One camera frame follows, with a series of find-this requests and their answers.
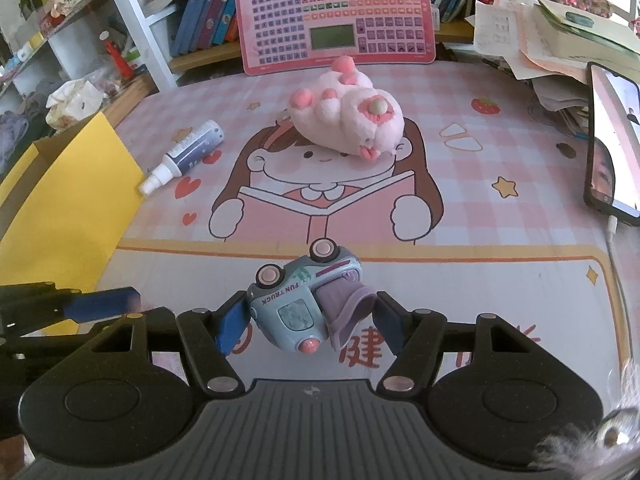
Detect yellow cardboard box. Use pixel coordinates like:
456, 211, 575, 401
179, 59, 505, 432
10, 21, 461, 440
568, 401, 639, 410
0, 111, 146, 292

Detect white charging cable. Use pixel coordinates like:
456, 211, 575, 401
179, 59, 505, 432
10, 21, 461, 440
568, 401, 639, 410
603, 216, 632, 361

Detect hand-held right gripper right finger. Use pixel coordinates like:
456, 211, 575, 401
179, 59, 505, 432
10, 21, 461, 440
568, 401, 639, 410
374, 291, 551, 398

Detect pink cartoon desk mat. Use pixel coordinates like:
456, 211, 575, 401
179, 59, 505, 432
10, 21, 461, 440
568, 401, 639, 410
92, 57, 640, 411

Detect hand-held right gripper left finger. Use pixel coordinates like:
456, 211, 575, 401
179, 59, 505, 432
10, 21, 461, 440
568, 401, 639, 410
65, 291, 252, 399

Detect pile of papers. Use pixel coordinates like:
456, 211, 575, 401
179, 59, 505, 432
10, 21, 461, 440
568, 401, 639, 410
464, 0, 640, 137

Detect row of blue books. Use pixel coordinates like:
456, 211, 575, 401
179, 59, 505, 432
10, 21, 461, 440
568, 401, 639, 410
170, 0, 242, 59

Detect pink toy learning tablet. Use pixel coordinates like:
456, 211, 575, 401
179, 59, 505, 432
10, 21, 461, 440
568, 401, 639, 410
232, 0, 437, 77

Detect red and white bottle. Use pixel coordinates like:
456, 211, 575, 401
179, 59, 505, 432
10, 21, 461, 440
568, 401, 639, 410
99, 31, 134, 80

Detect grey furry toy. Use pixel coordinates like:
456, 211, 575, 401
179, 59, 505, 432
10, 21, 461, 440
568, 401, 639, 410
530, 360, 640, 474

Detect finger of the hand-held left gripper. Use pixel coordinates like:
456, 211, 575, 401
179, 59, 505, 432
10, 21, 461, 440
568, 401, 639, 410
0, 332, 83, 438
0, 282, 142, 336

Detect white frame wooden bookshelf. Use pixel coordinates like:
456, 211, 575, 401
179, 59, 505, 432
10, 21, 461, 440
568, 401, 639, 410
0, 0, 640, 98

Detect white blue spray bottle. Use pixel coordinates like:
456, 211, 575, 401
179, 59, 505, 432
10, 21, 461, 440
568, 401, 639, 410
138, 119, 225, 197

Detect blue toy truck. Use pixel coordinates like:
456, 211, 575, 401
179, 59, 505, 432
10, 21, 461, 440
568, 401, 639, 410
246, 237, 377, 357

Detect black smartphone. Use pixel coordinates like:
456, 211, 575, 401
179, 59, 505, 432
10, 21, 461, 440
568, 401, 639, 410
583, 61, 640, 227

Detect plastic tissue pack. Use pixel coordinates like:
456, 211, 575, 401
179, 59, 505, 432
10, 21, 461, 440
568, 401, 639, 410
45, 78, 104, 132

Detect pink plush toy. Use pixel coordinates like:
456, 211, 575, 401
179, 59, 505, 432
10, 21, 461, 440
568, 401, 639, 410
289, 55, 405, 162

